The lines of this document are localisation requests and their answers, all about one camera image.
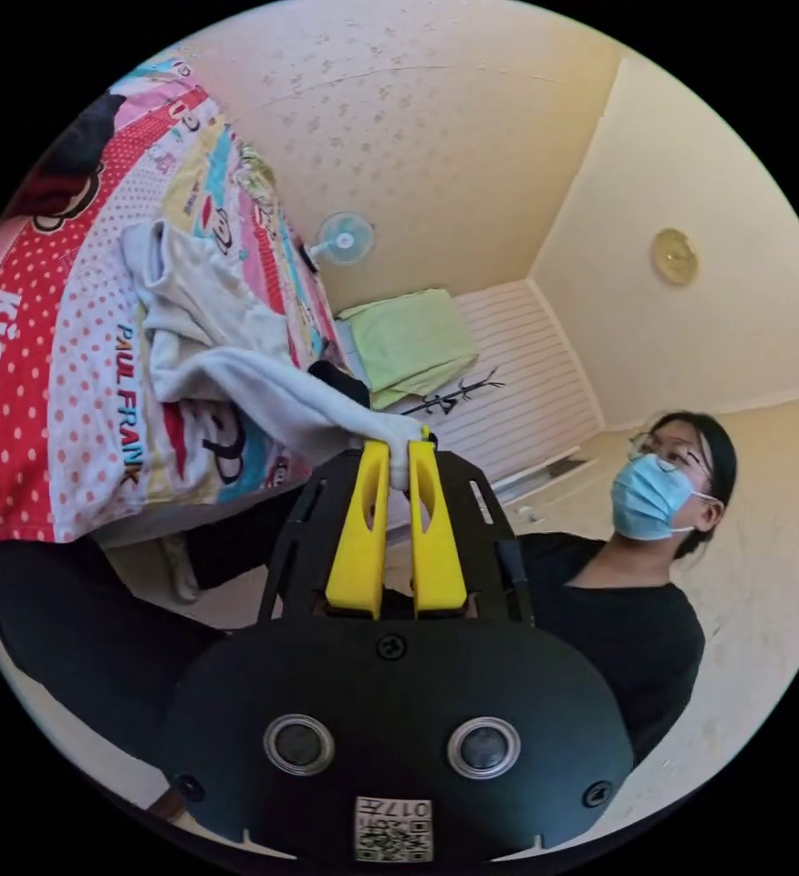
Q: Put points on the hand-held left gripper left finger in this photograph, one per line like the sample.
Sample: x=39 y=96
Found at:
x=360 y=541

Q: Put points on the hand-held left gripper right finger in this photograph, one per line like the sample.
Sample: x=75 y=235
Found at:
x=435 y=547

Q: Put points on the white fleece sweatshirt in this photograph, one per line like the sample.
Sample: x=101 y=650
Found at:
x=222 y=322

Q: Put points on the black branch-shaped coat rack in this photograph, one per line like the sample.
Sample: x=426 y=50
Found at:
x=451 y=398

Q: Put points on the person's body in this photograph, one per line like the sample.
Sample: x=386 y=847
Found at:
x=618 y=616

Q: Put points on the green curtain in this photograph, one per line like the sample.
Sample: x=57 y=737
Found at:
x=410 y=342

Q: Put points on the bed with printed sheet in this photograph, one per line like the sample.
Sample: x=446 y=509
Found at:
x=78 y=383

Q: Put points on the pile of clothes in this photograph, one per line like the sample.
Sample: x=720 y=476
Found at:
x=71 y=161

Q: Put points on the pale blue wall fan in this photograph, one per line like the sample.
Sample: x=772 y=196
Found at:
x=345 y=239

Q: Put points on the round golden wall clock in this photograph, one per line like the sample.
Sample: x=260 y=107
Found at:
x=675 y=256

